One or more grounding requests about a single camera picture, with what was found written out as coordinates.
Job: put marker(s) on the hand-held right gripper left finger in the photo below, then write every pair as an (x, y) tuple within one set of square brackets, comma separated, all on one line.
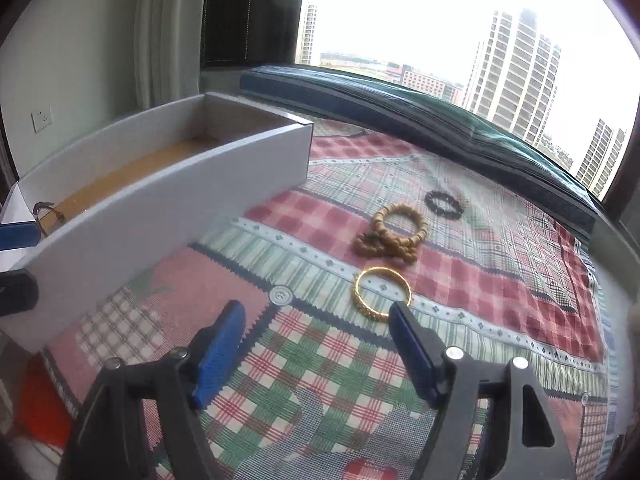
[(220, 355)]

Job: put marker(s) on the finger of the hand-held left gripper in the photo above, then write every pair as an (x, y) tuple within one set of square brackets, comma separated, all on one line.
[(17, 292), (17, 236)]

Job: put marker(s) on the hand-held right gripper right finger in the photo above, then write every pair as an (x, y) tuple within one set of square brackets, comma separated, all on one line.
[(410, 355)]

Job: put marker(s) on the small black charm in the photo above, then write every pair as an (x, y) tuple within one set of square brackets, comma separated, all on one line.
[(46, 208)]

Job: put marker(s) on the gold bangle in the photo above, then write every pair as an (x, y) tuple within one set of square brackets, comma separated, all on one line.
[(360, 300)]

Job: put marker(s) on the white cardboard box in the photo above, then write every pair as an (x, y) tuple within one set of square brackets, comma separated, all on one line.
[(150, 220)]

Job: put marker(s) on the orange object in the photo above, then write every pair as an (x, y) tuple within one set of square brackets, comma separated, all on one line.
[(42, 405)]

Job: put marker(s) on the patchwork plaid blanket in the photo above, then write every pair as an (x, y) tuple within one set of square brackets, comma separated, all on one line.
[(500, 280)]

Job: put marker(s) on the white curtain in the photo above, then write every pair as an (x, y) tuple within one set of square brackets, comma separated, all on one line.
[(165, 35)]

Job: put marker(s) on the blue green folded cushion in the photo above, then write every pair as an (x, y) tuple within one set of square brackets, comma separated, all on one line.
[(400, 105)]

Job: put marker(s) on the low brick building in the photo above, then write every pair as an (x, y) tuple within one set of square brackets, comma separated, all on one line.
[(430, 85)]

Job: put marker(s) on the narrow high-rise building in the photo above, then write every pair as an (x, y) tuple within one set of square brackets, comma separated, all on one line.
[(600, 155)]

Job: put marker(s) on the tall high-rise building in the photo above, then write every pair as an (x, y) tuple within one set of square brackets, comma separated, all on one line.
[(515, 80)]

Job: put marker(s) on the distant slim tower building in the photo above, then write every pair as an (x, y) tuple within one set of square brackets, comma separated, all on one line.
[(308, 35)]

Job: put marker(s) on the white wall socket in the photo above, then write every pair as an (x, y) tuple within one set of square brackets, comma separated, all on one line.
[(42, 120)]

